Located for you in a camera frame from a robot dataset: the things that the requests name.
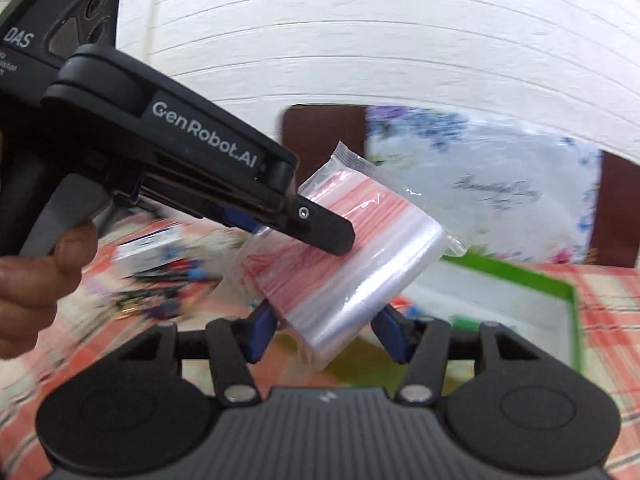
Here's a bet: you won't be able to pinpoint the person's left hand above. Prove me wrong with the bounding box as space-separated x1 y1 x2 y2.
0 223 100 361

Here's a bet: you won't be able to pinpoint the dark small items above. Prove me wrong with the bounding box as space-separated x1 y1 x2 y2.
107 255 223 322

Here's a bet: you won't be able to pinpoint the white blue small box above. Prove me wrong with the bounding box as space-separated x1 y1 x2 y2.
111 226 187 277

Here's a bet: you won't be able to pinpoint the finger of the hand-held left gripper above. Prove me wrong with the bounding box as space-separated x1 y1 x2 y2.
220 205 266 235
260 159 357 257

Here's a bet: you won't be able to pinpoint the floral printed plastic bag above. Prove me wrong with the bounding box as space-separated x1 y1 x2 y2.
364 104 605 265

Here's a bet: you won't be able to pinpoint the green rimmed white tray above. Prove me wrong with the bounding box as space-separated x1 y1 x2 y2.
400 254 587 375

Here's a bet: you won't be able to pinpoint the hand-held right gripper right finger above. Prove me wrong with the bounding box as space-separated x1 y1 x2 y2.
371 304 543 407

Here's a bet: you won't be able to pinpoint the pack of clear zip bags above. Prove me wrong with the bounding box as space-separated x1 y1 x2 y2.
220 140 470 367

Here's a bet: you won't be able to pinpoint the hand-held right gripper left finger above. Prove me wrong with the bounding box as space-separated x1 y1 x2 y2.
117 301 277 407

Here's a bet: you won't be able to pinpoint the red plaid blanket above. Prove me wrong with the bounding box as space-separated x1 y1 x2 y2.
0 215 640 480

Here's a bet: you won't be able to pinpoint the brown leather headboard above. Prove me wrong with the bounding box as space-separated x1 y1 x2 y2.
281 104 640 270

